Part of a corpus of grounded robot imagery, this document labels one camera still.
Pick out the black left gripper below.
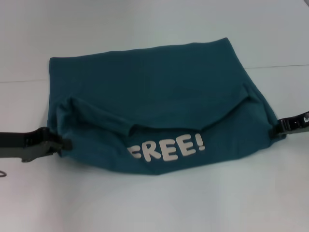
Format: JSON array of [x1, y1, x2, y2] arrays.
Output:
[[0, 127, 73, 163]]

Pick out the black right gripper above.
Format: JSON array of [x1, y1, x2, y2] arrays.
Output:
[[272, 111, 309, 140]]

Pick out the teal blue shirt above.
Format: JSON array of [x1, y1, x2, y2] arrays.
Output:
[[47, 37, 288, 176]]

